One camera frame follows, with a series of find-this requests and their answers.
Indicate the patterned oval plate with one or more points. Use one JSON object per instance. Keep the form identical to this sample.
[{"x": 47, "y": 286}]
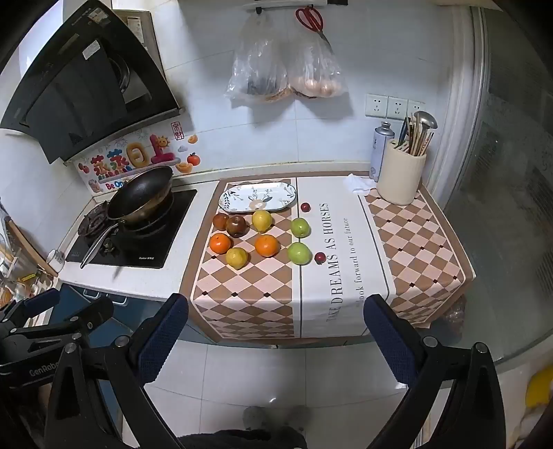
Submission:
[{"x": 242, "y": 196}]

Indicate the white wall socket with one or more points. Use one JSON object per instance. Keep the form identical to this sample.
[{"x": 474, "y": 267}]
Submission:
[
  {"x": 396, "y": 108},
  {"x": 415, "y": 108},
  {"x": 376, "y": 105}
]

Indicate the plastic bag with eggs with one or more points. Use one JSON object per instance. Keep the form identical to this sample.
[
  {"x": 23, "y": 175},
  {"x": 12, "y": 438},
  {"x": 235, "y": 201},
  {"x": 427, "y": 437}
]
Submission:
[{"x": 315, "y": 73}]

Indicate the tangerine wall sticker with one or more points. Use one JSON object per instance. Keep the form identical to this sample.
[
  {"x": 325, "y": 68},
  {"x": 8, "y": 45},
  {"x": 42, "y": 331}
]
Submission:
[{"x": 193, "y": 159}]

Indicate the plastic bag with dark contents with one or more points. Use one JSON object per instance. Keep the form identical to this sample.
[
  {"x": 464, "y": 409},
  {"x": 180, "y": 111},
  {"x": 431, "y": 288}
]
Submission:
[{"x": 259, "y": 73}]

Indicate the green apple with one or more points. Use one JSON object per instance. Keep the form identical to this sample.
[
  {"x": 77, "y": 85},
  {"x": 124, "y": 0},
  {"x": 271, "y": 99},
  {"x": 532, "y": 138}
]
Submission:
[
  {"x": 300, "y": 252},
  {"x": 300, "y": 226}
]

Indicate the cream utensil holder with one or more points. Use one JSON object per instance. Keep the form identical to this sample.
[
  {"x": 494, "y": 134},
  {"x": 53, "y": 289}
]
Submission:
[{"x": 399, "y": 181}]

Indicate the gold ingot wall sticker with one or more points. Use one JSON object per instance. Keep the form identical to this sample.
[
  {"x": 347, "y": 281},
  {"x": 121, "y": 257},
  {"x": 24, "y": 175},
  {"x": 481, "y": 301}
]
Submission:
[
  {"x": 192, "y": 139},
  {"x": 185, "y": 168}
]

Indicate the black frying pan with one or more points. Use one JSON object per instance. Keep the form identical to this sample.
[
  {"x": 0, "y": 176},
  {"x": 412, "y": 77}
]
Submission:
[{"x": 138, "y": 194}]

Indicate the yellow object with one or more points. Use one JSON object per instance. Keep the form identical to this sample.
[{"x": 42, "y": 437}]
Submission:
[{"x": 540, "y": 388}]

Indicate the bundle of wooden chopsticks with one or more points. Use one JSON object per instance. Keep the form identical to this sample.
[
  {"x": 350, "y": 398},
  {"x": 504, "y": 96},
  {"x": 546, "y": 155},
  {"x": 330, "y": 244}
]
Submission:
[{"x": 419, "y": 142}]

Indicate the grey fuzzy slipper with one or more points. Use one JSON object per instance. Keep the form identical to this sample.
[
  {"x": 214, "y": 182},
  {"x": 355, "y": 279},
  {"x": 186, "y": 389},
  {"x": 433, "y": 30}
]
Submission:
[{"x": 258, "y": 418}]

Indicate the frosted glass door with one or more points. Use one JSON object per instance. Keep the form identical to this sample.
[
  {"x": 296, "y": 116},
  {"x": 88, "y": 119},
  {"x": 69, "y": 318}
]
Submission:
[{"x": 510, "y": 194}]

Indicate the colourful wall banner sticker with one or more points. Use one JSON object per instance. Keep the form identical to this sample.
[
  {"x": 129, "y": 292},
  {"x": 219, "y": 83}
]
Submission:
[{"x": 129, "y": 159}]

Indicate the beige hood side panel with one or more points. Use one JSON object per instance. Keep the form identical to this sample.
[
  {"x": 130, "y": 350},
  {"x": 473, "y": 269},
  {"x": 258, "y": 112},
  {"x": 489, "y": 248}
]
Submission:
[{"x": 144, "y": 43}]

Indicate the dark red tomato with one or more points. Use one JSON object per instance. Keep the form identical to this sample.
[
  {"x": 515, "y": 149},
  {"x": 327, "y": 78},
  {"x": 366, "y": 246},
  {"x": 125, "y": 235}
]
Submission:
[
  {"x": 236, "y": 225},
  {"x": 221, "y": 221}
]

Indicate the red seal wall sticker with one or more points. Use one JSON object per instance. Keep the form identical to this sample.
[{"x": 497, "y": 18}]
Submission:
[{"x": 177, "y": 129}]

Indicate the white wall hook rail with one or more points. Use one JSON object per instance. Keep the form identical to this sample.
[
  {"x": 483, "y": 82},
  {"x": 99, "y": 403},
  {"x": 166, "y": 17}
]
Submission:
[{"x": 281, "y": 5}]

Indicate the small white cup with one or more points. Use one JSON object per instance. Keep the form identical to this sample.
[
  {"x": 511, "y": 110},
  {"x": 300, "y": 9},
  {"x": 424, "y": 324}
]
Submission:
[{"x": 55, "y": 257}]

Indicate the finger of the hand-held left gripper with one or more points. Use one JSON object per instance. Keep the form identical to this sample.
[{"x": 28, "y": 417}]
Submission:
[
  {"x": 95, "y": 311},
  {"x": 41, "y": 298}
]

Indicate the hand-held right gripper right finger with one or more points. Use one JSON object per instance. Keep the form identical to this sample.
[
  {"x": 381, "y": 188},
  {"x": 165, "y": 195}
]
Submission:
[{"x": 389, "y": 332}]

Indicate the wooden board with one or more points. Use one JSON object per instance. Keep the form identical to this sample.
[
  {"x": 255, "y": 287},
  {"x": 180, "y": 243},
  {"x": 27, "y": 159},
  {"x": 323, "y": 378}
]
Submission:
[{"x": 32, "y": 252}]

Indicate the large yellow pear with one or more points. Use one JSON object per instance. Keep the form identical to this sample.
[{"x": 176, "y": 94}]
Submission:
[{"x": 261, "y": 220}]

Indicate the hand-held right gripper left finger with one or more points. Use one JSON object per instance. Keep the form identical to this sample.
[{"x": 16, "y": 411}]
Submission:
[{"x": 166, "y": 328}]

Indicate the small yellow pear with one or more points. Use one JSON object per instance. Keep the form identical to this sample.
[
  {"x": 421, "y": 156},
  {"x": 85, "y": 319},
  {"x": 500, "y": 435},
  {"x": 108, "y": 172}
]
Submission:
[{"x": 236, "y": 257}]

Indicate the grey gas canister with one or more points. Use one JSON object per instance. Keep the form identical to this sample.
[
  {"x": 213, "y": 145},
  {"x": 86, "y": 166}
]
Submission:
[{"x": 379, "y": 146}]

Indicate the checkered table mat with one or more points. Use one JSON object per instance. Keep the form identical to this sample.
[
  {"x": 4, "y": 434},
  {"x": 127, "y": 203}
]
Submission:
[{"x": 268, "y": 298}]

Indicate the orange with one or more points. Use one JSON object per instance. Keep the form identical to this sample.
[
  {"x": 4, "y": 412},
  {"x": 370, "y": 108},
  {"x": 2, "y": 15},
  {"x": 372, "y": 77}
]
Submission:
[
  {"x": 220, "y": 243},
  {"x": 266, "y": 245}
]

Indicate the person's dark clothing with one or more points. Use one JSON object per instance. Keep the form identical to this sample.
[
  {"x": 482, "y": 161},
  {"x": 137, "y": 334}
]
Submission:
[{"x": 242, "y": 440}]

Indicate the white tissue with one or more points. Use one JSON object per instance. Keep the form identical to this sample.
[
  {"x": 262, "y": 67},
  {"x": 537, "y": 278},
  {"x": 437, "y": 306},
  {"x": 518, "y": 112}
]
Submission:
[{"x": 358, "y": 183}]

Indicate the metal ladle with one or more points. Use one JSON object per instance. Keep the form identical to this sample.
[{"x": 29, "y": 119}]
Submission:
[{"x": 425, "y": 119}]

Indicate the black range hood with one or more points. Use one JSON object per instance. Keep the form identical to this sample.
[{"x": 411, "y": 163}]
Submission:
[{"x": 77, "y": 86}]

